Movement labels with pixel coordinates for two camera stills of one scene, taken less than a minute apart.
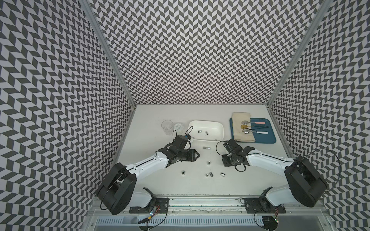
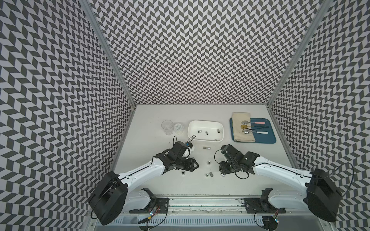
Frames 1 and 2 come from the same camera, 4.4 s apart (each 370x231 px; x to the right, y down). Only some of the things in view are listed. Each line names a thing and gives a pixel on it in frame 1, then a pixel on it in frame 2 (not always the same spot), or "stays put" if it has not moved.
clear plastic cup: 167,125 stays put
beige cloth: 238,135 stays put
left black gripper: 192,155 -> 190,167
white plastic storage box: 206,130 stays put
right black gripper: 225,162 -> 224,170
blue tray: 269,138 stays put
